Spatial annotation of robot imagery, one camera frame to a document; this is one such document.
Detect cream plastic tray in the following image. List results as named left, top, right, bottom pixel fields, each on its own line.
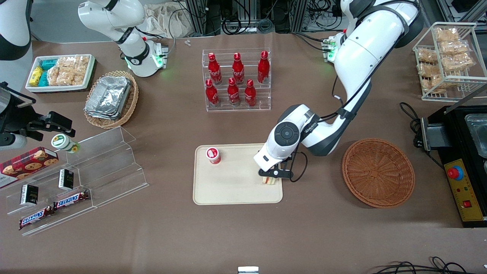
left=193, top=143, right=284, bottom=206

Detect white wire basket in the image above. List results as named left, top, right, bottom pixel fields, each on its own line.
left=412, top=22, right=487, bottom=102

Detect coiled black cable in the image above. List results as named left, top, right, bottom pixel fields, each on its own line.
left=222, top=16, right=252, bottom=35

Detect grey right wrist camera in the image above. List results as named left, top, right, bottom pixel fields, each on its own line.
left=0, top=133, right=28, bottom=150

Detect metal pan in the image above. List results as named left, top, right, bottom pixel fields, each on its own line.
left=465, top=114, right=487, bottom=159

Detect small black box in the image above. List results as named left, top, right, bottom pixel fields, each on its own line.
left=58, top=169, right=75, bottom=191
left=20, top=184, right=39, bottom=207

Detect black power cable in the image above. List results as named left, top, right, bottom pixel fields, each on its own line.
left=399, top=102, right=423, bottom=149

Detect brown round wicker basket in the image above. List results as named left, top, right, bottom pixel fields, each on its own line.
left=341, top=138, right=416, bottom=209

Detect green lidded cup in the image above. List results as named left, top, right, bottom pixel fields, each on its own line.
left=51, top=134, right=80, bottom=154

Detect light oval wicker basket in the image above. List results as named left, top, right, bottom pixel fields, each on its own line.
left=83, top=70, right=140, bottom=129

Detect red lidded yogurt cup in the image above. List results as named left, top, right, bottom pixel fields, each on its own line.
left=206, top=147, right=222, bottom=165

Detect clear acrylic bottle rack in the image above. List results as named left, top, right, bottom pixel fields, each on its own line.
left=202, top=48, right=272, bottom=112

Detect stack of foil trays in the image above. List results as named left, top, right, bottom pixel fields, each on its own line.
left=84, top=75, right=132, bottom=121

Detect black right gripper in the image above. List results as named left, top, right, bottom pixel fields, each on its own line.
left=0, top=82, right=76, bottom=139

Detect snickers bar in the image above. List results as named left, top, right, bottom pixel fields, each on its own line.
left=53, top=190, right=90, bottom=211
left=19, top=205, right=54, bottom=230

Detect yellow snack pack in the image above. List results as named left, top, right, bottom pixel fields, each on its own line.
left=29, top=66, right=44, bottom=86

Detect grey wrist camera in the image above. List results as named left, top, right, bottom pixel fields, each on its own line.
left=0, top=133, right=28, bottom=150
left=258, top=168, right=294, bottom=180

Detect black floor cables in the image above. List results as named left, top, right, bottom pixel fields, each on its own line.
left=371, top=256, right=477, bottom=274

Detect rice cracker bag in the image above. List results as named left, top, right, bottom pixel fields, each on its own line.
left=431, top=75, right=454, bottom=94
left=417, top=48, right=439, bottom=64
left=441, top=53, right=475, bottom=72
left=417, top=62, right=442, bottom=78
left=435, top=27, right=460, bottom=43
left=47, top=65, right=61, bottom=87
left=57, top=56, right=76, bottom=86
left=72, top=55, right=91, bottom=86
left=439, top=40, right=469, bottom=56

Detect red cola bottle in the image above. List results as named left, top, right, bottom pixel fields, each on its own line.
left=227, top=78, right=241, bottom=107
left=257, top=51, right=271, bottom=84
left=205, top=79, right=220, bottom=108
left=207, top=53, right=223, bottom=85
left=244, top=79, right=258, bottom=108
left=232, top=53, right=245, bottom=85

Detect beige cloth bag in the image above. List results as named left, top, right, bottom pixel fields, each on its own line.
left=144, top=3, right=195, bottom=39

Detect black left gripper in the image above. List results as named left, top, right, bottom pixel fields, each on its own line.
left=280, top=152, right=297, bottom=171

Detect white rectangular snack tray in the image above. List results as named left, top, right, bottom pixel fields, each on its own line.
left=25, top=54, right=96, bottom=93

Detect red emergency stop button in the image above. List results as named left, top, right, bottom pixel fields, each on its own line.
left=447, top=166, right=465, bottom=181

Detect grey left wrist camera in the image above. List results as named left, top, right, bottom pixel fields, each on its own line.
left=258, top=168, right=294, bottom=180

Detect clear acrylic stepped shelf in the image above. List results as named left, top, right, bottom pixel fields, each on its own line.
left=0, top=126, right=150, bottom=237

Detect black control box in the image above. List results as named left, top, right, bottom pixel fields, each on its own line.
left=420, top=105, right=487, bottom=228

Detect aluminium frame rack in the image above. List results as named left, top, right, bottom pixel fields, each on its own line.
left=186, top=0, right=222, bottom=37

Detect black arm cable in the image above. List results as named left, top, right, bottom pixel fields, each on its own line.
left=290, top=0, right=419, bottom=183

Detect red cookie box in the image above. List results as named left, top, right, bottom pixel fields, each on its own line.
left=0, top=147, right=60, bottom=190

